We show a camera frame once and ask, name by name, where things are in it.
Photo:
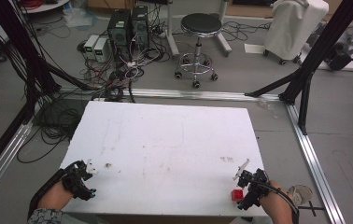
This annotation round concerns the black frame post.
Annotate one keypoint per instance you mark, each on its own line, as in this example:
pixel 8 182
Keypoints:
pixel 22 46
pixel 317 53

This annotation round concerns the clear plastic bag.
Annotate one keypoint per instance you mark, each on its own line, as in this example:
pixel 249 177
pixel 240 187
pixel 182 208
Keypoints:
pixel 78 18

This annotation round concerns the white covered cart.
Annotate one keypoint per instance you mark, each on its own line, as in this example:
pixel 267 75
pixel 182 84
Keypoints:
pixel 293 29

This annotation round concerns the white power strip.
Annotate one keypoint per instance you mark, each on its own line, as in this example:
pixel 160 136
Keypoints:
pixel 131 64

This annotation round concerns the white table leg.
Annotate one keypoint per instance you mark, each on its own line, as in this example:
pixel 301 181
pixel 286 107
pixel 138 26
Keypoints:
pixel 223 37
pixel 172 34

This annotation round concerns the white power supply unit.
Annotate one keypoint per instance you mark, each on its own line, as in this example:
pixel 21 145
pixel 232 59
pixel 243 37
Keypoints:
pixel 90 45
pixel 101 49

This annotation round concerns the round white table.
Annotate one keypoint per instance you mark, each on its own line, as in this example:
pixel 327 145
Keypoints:
pixel 45 5

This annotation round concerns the red cube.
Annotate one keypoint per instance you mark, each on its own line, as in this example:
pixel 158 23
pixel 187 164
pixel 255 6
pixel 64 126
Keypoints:
pixel 237 194

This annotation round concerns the person's right hand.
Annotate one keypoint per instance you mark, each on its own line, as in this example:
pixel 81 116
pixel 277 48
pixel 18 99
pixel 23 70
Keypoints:
pixel 277 202

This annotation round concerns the grey machine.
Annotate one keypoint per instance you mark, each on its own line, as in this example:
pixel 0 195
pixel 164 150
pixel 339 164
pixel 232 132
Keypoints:
pixel 342 53

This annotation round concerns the aluminium floor rail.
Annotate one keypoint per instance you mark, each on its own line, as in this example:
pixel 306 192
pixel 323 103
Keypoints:
pixel 196 94
pixel 3 158
pixel 314 165

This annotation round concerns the person's left hand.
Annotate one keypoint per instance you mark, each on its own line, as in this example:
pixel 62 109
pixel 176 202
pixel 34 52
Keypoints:
pixel 54 196

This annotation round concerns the black round stool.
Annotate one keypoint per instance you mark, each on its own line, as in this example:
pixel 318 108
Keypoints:
pixel 200 46

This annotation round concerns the black computer tower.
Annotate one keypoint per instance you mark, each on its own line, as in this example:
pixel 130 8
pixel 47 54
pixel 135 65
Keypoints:
pixel 140 26
pixel 119 28

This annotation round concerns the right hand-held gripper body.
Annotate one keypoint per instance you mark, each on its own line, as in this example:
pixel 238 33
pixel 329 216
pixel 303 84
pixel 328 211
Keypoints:
pixel 253 188

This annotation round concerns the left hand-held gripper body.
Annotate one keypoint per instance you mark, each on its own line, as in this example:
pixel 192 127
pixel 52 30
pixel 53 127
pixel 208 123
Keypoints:
pixel 75 182

